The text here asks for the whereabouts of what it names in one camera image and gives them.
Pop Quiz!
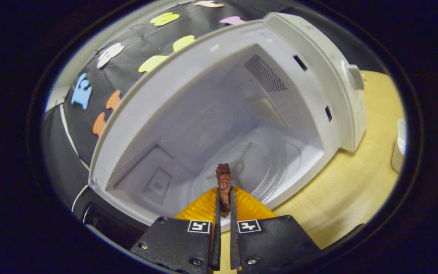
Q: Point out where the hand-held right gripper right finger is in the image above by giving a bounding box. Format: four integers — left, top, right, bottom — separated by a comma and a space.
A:
229, 186, 321, 271

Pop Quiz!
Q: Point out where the brown meat piece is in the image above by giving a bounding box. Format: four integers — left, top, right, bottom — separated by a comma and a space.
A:
216, 164, 234, 217

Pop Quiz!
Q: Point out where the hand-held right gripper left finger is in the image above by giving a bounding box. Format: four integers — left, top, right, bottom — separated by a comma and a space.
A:
130, 186, 222, 274

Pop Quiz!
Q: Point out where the white rectangular dish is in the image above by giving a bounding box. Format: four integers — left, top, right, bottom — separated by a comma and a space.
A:
391, 119, 408, 174

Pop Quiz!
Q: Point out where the glass turntable plate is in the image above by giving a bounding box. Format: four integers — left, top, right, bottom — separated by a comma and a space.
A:
194, 127, 303, 202

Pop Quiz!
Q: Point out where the black backdrop cloth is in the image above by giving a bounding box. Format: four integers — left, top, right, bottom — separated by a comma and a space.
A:
42, 0, 265, 210

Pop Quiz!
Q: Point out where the white microwave oven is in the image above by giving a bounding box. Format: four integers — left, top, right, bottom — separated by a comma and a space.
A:
71, 12, 368, 250

